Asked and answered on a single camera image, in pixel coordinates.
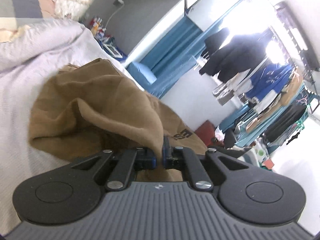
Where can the patchwork quilt pillow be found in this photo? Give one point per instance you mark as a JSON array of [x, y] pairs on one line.
[[18, 15]]

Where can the black white clothes pile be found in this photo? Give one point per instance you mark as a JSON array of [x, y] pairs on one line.
[[256, 153]]

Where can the cluttered bedside table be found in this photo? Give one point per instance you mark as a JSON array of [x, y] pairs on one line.
[[107, 42]]

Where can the brown hooded sweatshirt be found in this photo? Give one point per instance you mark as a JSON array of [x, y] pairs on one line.
[[84, 110]]

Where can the blue white hanging jersey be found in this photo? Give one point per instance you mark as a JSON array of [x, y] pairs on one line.
[[271, 77]]

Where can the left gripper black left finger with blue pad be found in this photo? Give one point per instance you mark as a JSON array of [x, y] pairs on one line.
[[73, 191]]

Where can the blue curtain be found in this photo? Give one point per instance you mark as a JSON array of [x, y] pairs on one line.
[[174, 55]]

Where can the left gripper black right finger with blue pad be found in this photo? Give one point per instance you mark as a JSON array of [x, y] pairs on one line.
[[247, 192]]

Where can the white bed sheet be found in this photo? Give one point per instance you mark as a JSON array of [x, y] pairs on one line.
[[20, 87]]

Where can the tan hanging garment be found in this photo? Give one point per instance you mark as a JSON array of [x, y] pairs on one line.
[[293, 88]]

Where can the striped hanging cloth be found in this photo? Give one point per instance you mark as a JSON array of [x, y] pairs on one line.
[[222, 94]]

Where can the wall socket with cable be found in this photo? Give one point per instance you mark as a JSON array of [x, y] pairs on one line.
[[118, 4]]

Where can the black ceiling drying rack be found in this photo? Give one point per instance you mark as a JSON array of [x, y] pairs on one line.
[[298, 35]]

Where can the grey white blanket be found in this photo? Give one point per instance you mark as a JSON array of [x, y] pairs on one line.
[[38, 39]]

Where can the black hanging jacket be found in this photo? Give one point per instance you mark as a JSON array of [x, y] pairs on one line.
[[244, 52]]

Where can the red bag on floor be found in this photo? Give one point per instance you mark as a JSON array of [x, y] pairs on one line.
[[206, 132]]

